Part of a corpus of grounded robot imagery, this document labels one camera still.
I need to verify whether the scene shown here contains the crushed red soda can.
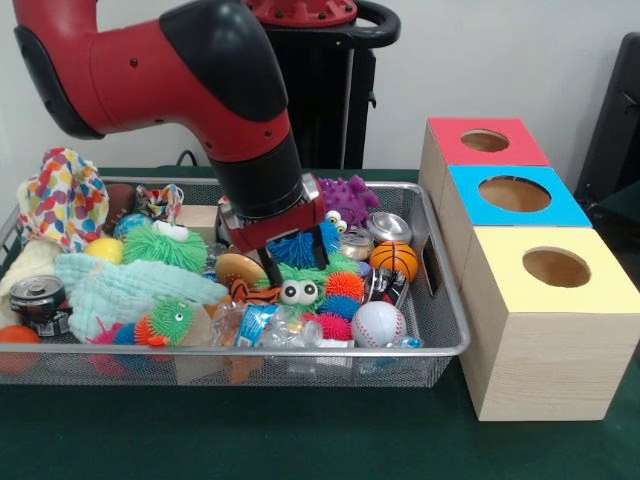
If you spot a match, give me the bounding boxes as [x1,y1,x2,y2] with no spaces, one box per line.
[362,267,414,307]

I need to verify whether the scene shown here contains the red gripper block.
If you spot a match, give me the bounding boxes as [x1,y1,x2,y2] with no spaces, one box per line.
[217,174,331,291]

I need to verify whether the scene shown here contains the dark green tablecloth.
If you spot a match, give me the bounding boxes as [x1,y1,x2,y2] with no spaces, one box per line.
[0,166,640,480]
[593,180,640,236]

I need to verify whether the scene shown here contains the toy hamburger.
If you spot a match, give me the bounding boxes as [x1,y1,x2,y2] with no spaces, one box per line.
[214,251,267,290]

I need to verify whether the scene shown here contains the small toy basketball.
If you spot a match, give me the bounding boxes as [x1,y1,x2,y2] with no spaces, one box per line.
[368,241,419,282]

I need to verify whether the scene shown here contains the black monitor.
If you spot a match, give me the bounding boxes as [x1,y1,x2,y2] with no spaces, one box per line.
[573,32,640,201]

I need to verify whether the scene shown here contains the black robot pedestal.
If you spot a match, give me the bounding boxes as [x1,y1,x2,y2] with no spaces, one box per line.
[247,0,402,170]

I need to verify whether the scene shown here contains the crushed clear plastic bottle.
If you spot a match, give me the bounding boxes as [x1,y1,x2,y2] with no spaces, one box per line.
[209,299,326,350]

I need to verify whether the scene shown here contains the white dimpled ball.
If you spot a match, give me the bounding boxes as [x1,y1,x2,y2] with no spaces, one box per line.
[350,301,407,349]

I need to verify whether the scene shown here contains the colourful dotted cloth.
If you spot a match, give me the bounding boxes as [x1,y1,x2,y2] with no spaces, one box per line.
[14,147,111,254]

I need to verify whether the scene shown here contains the blue fuzzy ball toy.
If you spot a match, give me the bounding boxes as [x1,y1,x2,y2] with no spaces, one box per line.
[267,219,341,265]

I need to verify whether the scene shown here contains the black soda can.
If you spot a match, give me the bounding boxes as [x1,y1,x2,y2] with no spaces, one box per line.
[8,273,75,337]

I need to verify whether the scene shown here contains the shallow clear mesh bin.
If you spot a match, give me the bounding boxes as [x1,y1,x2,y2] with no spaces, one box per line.
[0,175,472,387]

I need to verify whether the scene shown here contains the green fuzzy toy with eyes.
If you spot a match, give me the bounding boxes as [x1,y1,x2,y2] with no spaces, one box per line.
[122,219,209,274]

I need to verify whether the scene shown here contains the orange tiger plush toy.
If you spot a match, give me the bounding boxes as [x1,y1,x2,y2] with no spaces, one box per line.
[229,278,284,306]

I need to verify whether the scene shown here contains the mint green cloth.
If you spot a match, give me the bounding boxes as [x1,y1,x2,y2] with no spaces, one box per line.
[53,252,229,344]

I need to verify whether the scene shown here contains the wooden box with three holes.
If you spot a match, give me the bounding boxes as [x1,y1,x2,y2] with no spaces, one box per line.
[418,117,640,423]

